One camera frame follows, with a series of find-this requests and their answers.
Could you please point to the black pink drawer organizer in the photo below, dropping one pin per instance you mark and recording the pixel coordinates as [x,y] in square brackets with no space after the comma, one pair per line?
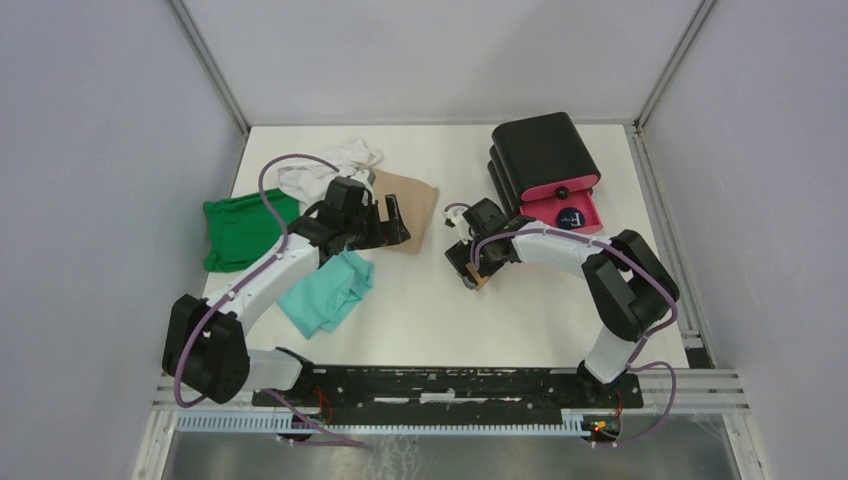
[540,165]

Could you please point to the green cloth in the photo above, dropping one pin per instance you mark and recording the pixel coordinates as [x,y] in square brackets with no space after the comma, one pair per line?
[240,231]

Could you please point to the tan cloth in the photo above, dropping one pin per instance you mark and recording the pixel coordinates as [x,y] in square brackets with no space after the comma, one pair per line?
[417,201]

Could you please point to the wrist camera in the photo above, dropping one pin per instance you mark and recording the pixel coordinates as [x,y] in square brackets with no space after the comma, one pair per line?
[453,215]
[366,177]

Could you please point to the blue round jar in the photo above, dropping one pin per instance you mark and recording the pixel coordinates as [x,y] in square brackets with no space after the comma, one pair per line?
[571,218]

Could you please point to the white cloth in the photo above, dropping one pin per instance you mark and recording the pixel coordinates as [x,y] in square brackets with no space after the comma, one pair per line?
[307,180]

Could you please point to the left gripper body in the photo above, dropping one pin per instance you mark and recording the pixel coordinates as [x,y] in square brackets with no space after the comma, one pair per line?
[361,228]

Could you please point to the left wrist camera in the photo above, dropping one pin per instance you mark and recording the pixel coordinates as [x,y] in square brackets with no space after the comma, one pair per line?
[366,177]

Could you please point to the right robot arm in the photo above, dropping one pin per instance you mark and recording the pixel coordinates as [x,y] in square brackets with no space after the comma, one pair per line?
[632,291]

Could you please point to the tan square compact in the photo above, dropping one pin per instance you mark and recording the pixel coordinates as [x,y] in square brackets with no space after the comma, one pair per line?
[474,280]

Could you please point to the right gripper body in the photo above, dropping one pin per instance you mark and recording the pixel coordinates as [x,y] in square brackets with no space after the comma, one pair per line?
[484,259]

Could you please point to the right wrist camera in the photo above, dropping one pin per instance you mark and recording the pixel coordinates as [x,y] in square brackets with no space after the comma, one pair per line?
[453,215]

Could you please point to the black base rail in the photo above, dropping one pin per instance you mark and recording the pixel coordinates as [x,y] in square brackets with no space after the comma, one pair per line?
[348,395]

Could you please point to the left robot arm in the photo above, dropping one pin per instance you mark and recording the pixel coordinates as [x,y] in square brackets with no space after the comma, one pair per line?
[205,347]

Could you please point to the teal cloth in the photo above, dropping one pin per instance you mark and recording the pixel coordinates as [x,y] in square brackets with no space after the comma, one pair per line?
[323,299]

